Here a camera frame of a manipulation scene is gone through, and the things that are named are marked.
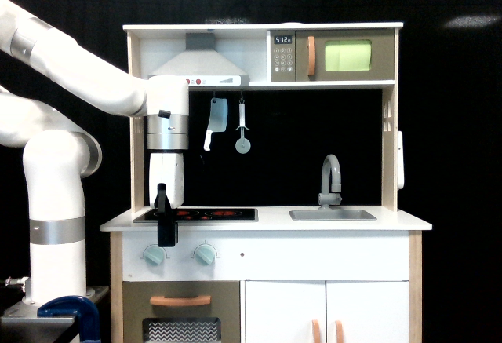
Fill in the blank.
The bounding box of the black toy stovetop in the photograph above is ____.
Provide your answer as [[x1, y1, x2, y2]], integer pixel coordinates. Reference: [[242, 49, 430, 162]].
[[133, 207, 260, 224]]

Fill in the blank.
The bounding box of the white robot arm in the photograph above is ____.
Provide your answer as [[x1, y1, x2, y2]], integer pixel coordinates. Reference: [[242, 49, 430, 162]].
[[1, 0, 189, 305]]

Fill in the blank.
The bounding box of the toy cleaver knife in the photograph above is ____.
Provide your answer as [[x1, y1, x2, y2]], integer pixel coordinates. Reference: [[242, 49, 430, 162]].
[[203, 97, 228, 151]]

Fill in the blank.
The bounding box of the right white cabinet door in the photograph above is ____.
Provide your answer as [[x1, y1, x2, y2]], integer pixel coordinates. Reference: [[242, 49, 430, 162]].
[[326, 281, 409, 342]]

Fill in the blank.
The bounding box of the grey range hood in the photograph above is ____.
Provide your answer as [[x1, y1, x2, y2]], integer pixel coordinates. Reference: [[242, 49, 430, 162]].
[[149, 33, 249, 87]]

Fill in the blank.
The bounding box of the grey toy faucet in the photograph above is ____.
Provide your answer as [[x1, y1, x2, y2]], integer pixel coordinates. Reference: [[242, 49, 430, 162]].
[[318, 155, 342, 210]]

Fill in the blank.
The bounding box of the white wooden toy kitchen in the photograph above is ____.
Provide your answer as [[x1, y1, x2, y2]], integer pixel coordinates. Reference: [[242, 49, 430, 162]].
[[103, 22, 431, 342]]

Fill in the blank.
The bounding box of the blue clamp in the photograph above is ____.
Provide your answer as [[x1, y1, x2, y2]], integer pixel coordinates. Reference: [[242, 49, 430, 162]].
[[37, 296, 101, 342]]

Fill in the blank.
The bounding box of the toy pizza cutter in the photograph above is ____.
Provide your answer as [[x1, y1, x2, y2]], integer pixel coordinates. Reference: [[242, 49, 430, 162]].
[[235, 99, 251, 155]]

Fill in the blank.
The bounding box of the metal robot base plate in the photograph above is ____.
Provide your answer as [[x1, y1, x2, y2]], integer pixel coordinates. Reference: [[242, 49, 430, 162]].
[[1, 286, 110, 327]]

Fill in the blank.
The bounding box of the right mint stove knob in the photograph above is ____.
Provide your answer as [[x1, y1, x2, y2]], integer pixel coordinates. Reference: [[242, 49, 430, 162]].
[[194, 243, 217, 266]]

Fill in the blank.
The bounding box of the white cabinet door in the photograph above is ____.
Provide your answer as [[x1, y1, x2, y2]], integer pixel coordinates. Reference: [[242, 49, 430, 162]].
[[326, 281, 409, 342], [244, 281, 326, 342]]

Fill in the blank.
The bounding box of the grey toy sink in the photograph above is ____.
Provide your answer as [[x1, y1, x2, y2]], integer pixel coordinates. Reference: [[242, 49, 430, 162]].
[[289, 209, 377, 221]]

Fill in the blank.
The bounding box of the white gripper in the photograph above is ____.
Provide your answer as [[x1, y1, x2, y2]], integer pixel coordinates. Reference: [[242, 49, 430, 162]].
[[148, 152, 184, 247]]

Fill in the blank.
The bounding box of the left white cabinet door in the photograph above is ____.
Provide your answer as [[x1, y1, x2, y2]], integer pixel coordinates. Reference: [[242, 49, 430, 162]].
[[244, 281, 326, 342]]

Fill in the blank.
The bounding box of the left mint stove knob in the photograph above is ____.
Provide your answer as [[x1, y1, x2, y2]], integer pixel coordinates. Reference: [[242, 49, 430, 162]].
[[143, 245, 166, 266]]

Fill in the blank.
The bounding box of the white side-mounted toy phone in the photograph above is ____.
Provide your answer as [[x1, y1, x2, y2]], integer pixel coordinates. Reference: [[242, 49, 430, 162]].
[[397, 131, 405, 190]]

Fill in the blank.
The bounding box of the microwave keypad panel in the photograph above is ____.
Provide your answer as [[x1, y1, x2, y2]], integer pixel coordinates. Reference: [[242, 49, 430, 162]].
[[270, 31, 296, 82]]

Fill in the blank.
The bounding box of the mint stove knob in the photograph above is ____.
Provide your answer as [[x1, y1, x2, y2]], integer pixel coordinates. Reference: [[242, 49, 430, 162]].
[[143, 245, 166, 266], [194, 243, 217, 266]]

